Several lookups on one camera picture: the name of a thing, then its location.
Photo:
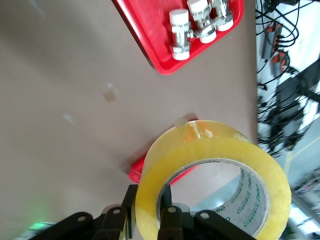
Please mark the clear tape scrap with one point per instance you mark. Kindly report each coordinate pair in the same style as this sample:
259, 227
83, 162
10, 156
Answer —
69, 118

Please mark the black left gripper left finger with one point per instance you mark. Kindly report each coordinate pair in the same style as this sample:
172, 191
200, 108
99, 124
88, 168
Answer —
115, 221

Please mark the metal fitting white caps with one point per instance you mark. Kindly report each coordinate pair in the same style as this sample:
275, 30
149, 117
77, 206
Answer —
223, 17
202, 22
179, 35

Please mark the empty red plastic tray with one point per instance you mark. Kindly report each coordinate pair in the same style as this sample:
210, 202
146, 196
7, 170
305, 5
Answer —
135, 173

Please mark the red tray with fittings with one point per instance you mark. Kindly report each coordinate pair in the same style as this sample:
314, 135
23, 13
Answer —
150, 30

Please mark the yellow packing tape roll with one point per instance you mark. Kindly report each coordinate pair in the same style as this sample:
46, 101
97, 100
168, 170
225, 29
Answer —
200, 150

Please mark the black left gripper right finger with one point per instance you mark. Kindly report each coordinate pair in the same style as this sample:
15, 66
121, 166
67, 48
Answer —
172, 221

